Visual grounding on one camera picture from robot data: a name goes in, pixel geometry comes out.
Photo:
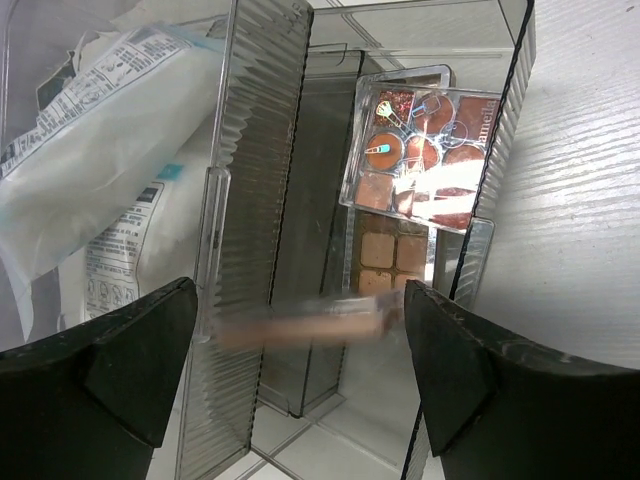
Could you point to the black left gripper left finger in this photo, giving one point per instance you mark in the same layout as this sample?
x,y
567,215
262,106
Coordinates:
x,y
94,401

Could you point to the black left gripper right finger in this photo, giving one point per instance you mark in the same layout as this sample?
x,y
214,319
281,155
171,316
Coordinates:
x,y
498,405

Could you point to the pink makeup box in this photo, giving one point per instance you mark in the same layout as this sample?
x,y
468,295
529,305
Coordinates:
x,y
325,321

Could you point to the white cotton pad pack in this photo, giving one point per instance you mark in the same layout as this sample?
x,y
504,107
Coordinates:
x,y
101,141
151,243

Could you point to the long square-pan eyeshadow palette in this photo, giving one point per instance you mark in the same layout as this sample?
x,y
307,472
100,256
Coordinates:
x,y
385,253

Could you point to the smoked acrylic drawer organizer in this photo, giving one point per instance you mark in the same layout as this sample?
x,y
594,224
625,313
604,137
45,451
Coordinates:
x,y
279,232

